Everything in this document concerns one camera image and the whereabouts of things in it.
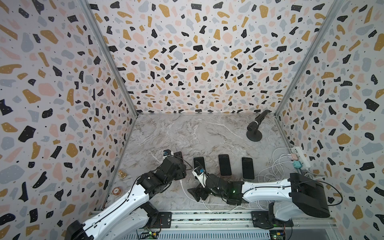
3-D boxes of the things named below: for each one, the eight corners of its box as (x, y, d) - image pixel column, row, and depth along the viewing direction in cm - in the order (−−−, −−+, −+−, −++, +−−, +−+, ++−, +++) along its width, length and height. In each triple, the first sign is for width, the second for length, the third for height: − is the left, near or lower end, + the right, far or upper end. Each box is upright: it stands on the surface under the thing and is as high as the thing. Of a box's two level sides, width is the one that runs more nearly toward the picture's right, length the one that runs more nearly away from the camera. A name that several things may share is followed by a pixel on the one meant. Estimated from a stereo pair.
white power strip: (300, 170, 96) (304, 167, 92) (291, 150, 106) (294, 146, 102) (307, 170, 96) (311, 167, 92) (297, 150, 106) (301, 146, 102)
